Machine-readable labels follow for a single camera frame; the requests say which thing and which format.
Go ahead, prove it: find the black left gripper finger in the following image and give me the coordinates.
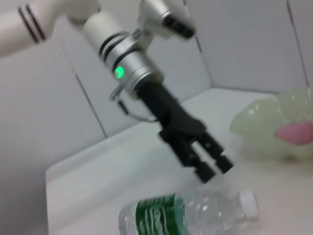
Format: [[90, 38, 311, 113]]
[[195, 131, 235, 175], [160, 134, 216, 185]]

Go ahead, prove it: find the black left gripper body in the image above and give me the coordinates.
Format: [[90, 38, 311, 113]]
[[136, 82, 206, 145]]

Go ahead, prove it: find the clear water bottle green label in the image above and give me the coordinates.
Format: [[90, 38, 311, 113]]
[[118, 189, 260, 235]]

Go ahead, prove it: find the pink peach toy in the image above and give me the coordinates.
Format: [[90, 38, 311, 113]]
[[275, 120, 313, 145]]

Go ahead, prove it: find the pale green glass fruit plate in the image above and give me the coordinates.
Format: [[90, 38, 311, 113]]
[[229, 87, 313, 163]]

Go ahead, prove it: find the left arm cable with connector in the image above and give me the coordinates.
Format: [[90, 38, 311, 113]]
[[109, 84, 159, 123]]

